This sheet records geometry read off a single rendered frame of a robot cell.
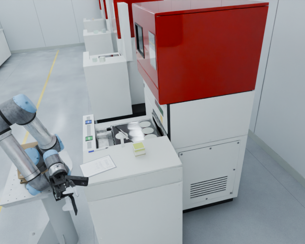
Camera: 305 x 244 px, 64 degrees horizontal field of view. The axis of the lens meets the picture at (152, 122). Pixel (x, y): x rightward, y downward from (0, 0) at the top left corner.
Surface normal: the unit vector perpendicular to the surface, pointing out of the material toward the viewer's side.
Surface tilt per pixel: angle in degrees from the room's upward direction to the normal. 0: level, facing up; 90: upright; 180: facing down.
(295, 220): 0
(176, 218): 90
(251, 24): 90
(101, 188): 90
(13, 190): 0
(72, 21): 90
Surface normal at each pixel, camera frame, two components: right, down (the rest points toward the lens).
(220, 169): 0.24, 0.48
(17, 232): -0.06, -0.86
